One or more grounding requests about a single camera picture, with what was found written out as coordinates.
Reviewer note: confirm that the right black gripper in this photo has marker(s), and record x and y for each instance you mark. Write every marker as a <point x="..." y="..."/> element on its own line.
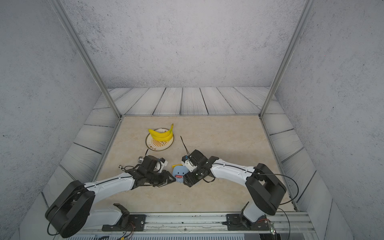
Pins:
<point x="189" y="180"/>

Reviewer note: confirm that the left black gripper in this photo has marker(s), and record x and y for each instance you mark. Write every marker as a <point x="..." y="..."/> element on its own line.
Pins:
<point x="166" y="179"/>

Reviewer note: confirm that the light blue alarm clock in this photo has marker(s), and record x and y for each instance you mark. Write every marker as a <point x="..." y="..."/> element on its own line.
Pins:
<point x="179" y="172"/>

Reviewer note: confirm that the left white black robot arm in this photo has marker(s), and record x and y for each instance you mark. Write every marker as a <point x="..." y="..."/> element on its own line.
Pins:
<point x="73" y="209"/>

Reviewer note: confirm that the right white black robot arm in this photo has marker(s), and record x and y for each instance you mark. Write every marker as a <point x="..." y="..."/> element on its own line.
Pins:
<point x="266" y="190"/>

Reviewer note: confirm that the round patterned plate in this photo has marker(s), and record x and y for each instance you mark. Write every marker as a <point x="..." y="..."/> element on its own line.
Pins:
<point x="158" y="146"/>

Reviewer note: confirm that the yellow banana bunch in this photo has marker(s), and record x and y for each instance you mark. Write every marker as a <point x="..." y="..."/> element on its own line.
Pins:
<point x="162" y="137"/>

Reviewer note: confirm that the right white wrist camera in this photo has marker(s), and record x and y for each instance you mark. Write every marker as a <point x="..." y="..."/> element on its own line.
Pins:
<point x="186" y="162"/>

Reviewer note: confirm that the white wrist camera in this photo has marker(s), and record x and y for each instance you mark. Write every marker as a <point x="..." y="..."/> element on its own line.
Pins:
<point x="161" y="163"/>
<point x="186" y="162"/>

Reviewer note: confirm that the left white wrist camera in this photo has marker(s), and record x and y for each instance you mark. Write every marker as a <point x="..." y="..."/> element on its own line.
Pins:
<point x="161" y="163"/>

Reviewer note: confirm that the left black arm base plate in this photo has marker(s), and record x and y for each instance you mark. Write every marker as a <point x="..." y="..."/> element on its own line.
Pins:
<point x="126" y="222"/>

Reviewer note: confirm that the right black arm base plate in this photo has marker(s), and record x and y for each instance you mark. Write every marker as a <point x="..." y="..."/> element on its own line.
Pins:
<point x="238" y="222"/>

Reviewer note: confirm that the aluminium front rail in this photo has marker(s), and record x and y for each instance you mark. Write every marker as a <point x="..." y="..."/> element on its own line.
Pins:
<point x="284" y="226"/>

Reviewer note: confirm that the right aluminium frame post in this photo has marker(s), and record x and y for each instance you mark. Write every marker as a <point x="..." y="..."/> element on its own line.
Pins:
<point x="308" y="7"/>

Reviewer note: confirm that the aluminium frame post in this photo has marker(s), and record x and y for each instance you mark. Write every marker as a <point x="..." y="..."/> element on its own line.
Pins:
<point x="70" y="30"/>
<point x="308" y="7"/>

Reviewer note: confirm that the left aluminium frame post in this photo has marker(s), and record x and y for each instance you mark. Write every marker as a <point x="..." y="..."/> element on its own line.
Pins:
<point x="70" y="30"/>

